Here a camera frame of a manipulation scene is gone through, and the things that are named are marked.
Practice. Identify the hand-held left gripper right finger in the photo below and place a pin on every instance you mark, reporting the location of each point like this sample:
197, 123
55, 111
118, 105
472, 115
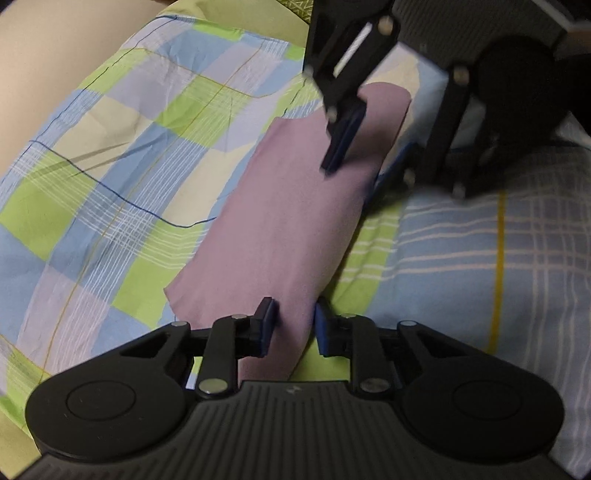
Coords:
322, 332

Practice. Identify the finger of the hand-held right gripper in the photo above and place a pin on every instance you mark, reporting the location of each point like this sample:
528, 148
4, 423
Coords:
340, 145
393, 170

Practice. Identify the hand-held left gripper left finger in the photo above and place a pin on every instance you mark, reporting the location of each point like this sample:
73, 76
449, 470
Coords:
269, 325

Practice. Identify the pink garment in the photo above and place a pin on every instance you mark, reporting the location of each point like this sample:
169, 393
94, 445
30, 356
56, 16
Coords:
295, 217

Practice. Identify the blue striped plaid pillow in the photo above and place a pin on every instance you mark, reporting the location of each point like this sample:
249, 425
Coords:
461, 277

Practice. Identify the green patterned cloth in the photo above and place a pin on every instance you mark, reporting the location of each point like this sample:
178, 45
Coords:
295, 6

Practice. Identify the green blue plaid bed sheet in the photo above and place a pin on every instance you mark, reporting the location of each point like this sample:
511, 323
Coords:
138, 184

